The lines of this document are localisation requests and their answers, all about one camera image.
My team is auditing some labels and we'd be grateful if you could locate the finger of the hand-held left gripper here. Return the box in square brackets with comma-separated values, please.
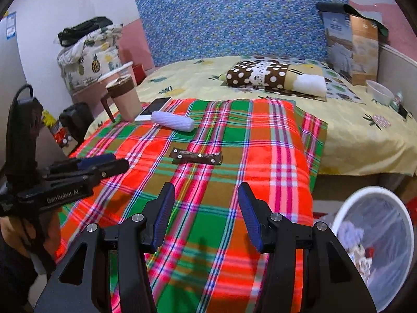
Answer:
[48, 154, 118, 174]
[42, 158, 130, 186]

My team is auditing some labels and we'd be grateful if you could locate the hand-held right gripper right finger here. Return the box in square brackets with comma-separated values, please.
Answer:
[237, 183, 377, 313]

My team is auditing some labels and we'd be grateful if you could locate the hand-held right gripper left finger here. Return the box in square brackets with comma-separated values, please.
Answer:
[34, 182, 176, 313]

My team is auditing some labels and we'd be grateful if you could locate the brown dotted snack wrapper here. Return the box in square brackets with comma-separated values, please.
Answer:
[171, 148, 223, 166]

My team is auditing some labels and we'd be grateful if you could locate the white foam net sleeve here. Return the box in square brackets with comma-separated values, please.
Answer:
[151, 111, 195, 134]

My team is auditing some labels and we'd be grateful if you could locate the white round bin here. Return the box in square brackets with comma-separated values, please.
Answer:
[330, 186, 414, 312]

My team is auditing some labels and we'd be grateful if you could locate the person's left forearm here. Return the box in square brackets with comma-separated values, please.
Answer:
[0, 246, 44, 313]

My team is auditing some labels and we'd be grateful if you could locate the person's left hand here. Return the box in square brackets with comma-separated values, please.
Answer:
[0, 209, 62, 261]

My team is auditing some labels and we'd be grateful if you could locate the red yellow packaging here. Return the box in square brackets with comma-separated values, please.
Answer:
[42, 109, 71, 146]

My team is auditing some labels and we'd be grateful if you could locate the black backpack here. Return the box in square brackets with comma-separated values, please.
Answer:
[59, 102, 95, 144]

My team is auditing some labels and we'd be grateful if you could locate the brown lidded mug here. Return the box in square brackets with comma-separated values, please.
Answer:
[100, 74, 143, 124]

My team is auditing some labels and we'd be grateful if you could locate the smartphone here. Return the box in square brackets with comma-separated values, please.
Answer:
[134, 97, 173, 122]

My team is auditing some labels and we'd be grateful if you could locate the white refrigerator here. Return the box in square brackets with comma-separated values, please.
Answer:
[0, 7, 71, 167]

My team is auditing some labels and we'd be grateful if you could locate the pink storage box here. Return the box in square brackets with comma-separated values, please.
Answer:
[72, 61, 135, 105]

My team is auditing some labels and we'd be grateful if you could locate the red green plaid blanket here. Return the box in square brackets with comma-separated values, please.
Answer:
[54, 98, 328, 313]

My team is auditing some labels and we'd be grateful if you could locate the pineapple print quilt bundle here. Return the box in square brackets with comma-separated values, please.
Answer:
[57, 24, 124, 91]

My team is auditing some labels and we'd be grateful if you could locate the black bag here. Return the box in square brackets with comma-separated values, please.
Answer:
[58, 16, 113, 47]

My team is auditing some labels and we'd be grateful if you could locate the yellow pineapple print bed sheet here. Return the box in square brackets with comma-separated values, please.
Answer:
[85, 55, 417, 177]

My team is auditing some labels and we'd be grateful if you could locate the brown polka dot pillow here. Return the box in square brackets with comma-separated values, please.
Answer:
[226, 59, 324, 91]

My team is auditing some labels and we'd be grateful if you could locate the clear plastic bin liner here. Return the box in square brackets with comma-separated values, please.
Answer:
[335, 194, 409, 307]

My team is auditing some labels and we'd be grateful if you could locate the white pineapple print pillow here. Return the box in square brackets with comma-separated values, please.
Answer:
[248, 55, 363, 104]

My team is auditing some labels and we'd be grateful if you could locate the white bowl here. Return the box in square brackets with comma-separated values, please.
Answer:
[365, 80, 395, 106]

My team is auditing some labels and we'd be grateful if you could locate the small green bottle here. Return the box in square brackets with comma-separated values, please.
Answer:
[389, 93, 404, 113]

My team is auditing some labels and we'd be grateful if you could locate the blue floral headboard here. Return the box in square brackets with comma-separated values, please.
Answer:
[135, 0, 349, 68]

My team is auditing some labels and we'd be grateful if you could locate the white bed side board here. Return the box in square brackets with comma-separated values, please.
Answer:
[378, 42, 417, 122]

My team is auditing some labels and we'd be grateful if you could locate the black cloth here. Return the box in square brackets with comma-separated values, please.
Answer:
[316, 2, 389, 38]

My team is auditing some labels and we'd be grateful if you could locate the blue wall sticker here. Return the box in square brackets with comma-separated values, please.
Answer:
[5, 11, 17, 41]

